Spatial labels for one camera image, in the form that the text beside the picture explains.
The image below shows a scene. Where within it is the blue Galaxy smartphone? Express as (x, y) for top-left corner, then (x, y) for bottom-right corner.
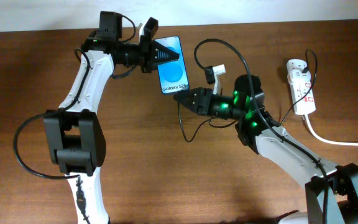
(156, 36), (190, 95)

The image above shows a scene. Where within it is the black USB charging cable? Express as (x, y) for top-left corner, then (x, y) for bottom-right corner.
(177, 49), (319, 143)

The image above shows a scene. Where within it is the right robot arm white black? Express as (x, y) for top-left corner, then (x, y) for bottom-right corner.
(173, 75), (358, 223)

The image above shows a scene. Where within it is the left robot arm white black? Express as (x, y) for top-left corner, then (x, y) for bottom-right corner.
(44, 11), (179, 223)

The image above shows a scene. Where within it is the white USB charger adapter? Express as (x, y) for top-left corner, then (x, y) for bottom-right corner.
(287, 67), (311, 85)

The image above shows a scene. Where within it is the white power strip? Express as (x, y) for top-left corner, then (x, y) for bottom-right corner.
(287, 59), (316, 116)

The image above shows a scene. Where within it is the white power strip cord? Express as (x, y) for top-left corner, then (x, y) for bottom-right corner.
(303, 113), (358, 149)

